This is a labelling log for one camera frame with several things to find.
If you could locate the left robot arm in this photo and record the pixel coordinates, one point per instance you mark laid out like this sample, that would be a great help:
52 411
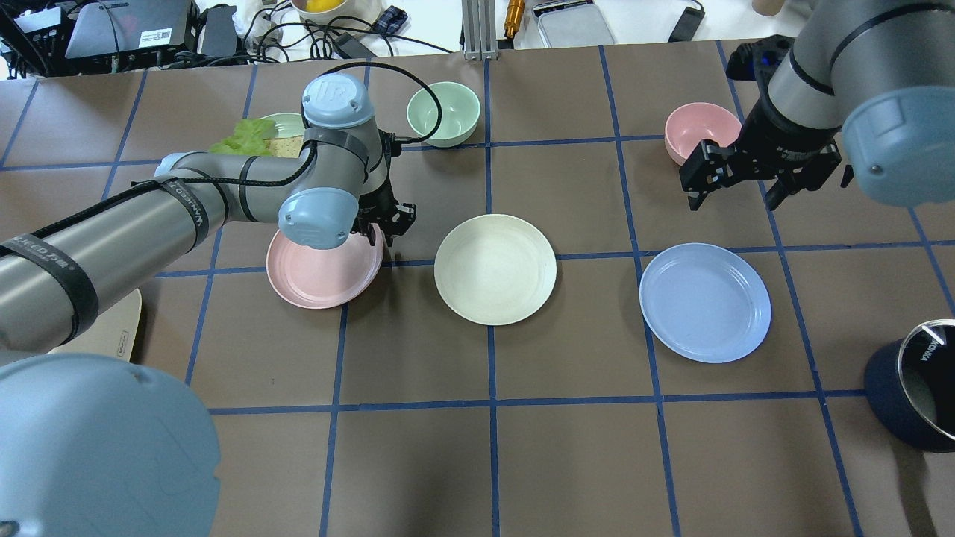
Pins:
97 446

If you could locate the silver metal tin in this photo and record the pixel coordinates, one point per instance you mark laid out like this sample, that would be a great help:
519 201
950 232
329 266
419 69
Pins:
570 24

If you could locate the green bowl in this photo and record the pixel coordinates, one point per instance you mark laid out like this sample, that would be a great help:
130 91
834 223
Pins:
445 114

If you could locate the lettuce leaf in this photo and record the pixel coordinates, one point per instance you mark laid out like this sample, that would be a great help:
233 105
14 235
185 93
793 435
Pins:
249 138

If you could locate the white bowl with yellow item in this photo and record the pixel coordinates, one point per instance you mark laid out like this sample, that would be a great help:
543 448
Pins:
345 13

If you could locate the white toaster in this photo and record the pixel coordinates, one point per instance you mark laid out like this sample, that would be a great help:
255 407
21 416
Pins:
114 333

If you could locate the cream plate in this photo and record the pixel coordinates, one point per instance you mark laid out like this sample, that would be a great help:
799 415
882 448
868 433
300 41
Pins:
495 270

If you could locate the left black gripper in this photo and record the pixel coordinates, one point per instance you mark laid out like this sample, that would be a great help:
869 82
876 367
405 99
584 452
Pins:
380 203

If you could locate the orange metal cylinder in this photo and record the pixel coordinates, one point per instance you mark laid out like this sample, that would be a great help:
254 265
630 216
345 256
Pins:
513 18

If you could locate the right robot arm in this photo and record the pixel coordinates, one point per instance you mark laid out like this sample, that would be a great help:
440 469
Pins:
869 84

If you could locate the aluminium frame post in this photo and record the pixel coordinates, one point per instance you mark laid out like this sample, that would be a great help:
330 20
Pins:
480 30

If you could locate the pink plate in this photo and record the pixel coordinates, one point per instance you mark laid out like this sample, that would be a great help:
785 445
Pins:
323 278

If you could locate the blue plate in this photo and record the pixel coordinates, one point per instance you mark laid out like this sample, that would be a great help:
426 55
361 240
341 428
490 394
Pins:
705 303

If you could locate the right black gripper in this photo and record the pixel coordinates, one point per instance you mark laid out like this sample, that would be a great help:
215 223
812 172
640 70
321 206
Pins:
785 139

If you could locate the pink bowl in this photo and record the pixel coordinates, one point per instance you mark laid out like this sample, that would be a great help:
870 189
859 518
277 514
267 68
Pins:
693 122

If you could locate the black power adapter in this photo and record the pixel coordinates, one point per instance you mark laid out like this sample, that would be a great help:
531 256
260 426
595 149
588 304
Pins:
349 47

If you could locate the black electronics box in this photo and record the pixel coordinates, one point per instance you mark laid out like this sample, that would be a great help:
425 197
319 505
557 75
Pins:
65 38

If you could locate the bread slice on plate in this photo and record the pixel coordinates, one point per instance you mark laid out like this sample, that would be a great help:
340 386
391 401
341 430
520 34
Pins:
285 146

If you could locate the green plate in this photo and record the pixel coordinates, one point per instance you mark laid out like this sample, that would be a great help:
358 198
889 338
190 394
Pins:
284 125

